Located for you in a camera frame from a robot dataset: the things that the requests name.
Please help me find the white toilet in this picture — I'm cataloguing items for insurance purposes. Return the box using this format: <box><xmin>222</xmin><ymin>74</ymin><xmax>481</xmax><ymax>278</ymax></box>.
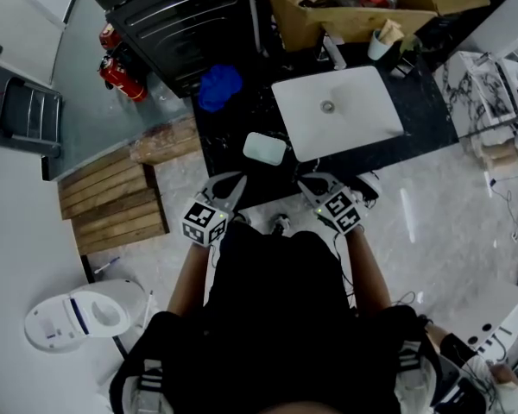
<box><xmin>23</xmin><ymin>279</ymin><xmax>147</xmax><ymax>354</ymax></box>

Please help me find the white pipe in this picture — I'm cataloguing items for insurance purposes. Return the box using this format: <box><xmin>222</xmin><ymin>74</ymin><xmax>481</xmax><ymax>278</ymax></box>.
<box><xmin>247</xmin><ymin>0</ymin><xmax>269</xmax><ymax>59</ymax></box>

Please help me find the blue and white toothbrush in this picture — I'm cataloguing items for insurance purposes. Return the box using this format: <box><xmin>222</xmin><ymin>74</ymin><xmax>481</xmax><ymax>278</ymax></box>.
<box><xmin>93</xmin><ymin>255</ymin><xmax>122</xmax><ymax>275</ymax></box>

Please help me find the blue cloth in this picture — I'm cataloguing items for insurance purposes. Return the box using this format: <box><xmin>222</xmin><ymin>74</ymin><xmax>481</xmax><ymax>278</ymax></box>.
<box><xmin>197</xmin><ymin>63</ymin><xmax>244</xmax><ymax>113</ymax></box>

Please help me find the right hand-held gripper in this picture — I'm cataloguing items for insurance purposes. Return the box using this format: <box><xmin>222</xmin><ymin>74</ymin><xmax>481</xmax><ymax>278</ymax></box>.
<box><xmin>297</xmin><ymin>172</ymin><xmax>363</xmax><ymax>236</ymax></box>

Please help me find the black ribbed appliance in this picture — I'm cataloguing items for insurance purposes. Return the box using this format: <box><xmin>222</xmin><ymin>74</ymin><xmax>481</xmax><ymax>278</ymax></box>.
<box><xmin>68</xmin><ymin>0</ymin><xmax>269</xmax><ymax>99</ymax></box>

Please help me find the person's black clothing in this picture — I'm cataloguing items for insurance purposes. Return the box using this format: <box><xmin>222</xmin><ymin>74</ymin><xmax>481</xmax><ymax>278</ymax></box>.
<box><xmin>109</xmin><ymin>220</ymin><xmax>442</xmax><ymax>414</ymax></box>

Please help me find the open cardboard box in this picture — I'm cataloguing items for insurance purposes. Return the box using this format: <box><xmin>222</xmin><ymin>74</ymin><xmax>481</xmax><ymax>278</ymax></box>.
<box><xmin>261</xmin><ymin>0</ymin><xmax>491</xmax><ymax>53</ymax></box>

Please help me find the black marble vanity top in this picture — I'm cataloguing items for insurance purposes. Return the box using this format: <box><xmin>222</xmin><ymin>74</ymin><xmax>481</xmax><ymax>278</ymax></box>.
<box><xmin>191</xmin><ymin>43</ymin><xmax>461</xmax><ymax>211</ymax></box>

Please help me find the white cabinet with holes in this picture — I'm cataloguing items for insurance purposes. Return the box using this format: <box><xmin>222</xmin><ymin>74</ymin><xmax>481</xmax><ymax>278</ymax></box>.
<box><xmin>439</xmin><ymin>279</ymin><xmax>518</xmax><ymax>367</ymax></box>

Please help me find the person's left forearm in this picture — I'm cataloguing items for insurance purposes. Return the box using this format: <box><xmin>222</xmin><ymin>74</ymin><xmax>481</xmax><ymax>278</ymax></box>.
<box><xmin>167</xmin><ymin>241</ymin><xmax>219</xmax><ymax>317</ymax></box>

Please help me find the chrome faucet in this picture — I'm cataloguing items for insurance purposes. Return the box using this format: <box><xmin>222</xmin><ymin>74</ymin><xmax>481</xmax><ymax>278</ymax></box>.
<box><xmin>325</xmin><ymin>34</ymin><xmax>348</xmax><ymax>71</ymax></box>

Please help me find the pale rounded soap dish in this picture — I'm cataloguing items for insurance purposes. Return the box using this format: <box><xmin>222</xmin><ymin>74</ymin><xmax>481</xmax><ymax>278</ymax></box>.
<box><xmin>242</xmin><ymin>131</ymin><xmax>288</xmax><ymax>166</ymax></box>

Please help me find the red fire extinguisher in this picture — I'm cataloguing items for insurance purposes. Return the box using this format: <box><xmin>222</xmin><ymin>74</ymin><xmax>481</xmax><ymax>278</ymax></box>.
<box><xmin>98</xmin><ymin>55</ymin><xmax>149</xmax><ymax>104</ymax></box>
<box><xmin>98</xmin><ymin>22</ymin><xmax>123</xmax><ymax>51</ymax></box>

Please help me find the white rectangular sink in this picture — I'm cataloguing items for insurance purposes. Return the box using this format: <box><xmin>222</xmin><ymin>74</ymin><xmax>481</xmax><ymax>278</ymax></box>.
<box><xmin>270</xmin><ymin>65</ymin><xmax>405</xmax><ymax>164</ymax></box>

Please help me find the white stick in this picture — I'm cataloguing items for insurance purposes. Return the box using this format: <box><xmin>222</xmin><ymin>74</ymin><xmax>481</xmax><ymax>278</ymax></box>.
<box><xmin>142</xmin><ymin>290</ymin><xmax>155</xmax><ymax>329</ymax></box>

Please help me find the person's right forearm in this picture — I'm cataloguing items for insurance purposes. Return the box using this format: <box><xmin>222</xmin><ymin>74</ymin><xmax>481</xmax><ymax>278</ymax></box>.
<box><xmin>342</xmin><ymin>225</ymin><xmax>394</xmax><ymax>315</ymax></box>

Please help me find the white marble pattern cabinet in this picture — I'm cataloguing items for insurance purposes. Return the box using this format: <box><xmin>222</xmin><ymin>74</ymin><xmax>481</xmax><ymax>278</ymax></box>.
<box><xmin>433</xmin><ymin>50</ymin><xmax>518</xmax><ymax>140</ymax></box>

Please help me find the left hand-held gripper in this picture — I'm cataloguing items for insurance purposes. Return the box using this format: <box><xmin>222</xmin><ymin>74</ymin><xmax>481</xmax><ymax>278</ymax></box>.
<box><xmin>181</xmin><ymin>171</ymin><xmax>249</xmax><ymax>248</ymax></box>

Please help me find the wooden slat pallet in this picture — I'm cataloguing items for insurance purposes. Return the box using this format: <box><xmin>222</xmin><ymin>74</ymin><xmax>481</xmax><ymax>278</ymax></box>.
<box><xmin>57</xmin><ymin>160</ymin><xmax>170</xmax><ymax>257</ymax></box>

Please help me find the stack of wooden pieces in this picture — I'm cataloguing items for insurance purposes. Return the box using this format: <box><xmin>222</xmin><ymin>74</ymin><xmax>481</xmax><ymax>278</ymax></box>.
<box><xmin>469</xmin><ymin>130</ymin><xmax>518</xmax><ymax>177</ymax></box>

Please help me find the metal wire rack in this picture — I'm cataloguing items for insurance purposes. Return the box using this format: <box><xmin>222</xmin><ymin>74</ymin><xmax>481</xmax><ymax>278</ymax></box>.
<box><xmin>0</xmin><ymin>76</ymin><xmax>64</xmax><ymax>160</ymax></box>

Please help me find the crumpled beige paper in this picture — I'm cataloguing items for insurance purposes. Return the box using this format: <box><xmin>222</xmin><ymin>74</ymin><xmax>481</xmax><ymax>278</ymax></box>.
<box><xmin>377</xmin><ymin>18</ymin><xmax>405</xmax><ymax>45</ymax></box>

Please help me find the thin floor cable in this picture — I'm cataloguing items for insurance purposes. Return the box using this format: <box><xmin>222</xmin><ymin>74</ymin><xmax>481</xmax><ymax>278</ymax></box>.
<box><xmin>486</xmin><ymin>178</ymin><xmax>518</xmax><ymax>244</ymax></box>

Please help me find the white cup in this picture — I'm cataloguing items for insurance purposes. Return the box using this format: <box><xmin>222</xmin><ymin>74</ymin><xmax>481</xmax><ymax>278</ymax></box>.
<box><xmin>367</xmin><ymin>28</ymin><xmax>395</xmax><ymax>61</ymax></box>

